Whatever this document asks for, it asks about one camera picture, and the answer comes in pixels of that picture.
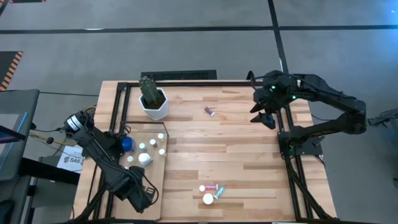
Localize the black aluminium table frame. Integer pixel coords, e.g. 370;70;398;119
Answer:
73;80;336;223

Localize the green pill bottle white cap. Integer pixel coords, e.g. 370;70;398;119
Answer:
213;186;226;200

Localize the black tripod leg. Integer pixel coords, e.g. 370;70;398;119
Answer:
367;107;398;129

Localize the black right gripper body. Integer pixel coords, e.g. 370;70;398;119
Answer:
253;88;285;130

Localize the blue TUMS bottle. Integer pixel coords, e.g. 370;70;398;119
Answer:
121;136;137;152

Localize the wooden shelf board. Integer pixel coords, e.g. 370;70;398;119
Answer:
113;133;169;222

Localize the yellow cable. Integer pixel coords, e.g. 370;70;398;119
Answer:
28;105;96;147

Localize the black orange striped floor mat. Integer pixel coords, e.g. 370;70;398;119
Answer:
0;50;24;92

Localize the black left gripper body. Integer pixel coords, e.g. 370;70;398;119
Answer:
124;182;157;214

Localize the white melatonin bottle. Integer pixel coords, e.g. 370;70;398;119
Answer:
137;152;154;168

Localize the white printed paper sheet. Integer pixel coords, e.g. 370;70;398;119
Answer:
55;144;84;174

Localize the black floor vent grille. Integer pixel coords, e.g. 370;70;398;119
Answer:
140;69;218;81

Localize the grey cart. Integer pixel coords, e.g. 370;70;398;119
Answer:
0;89;41;181

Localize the green cactus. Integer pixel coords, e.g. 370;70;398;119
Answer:
138;76;160;105

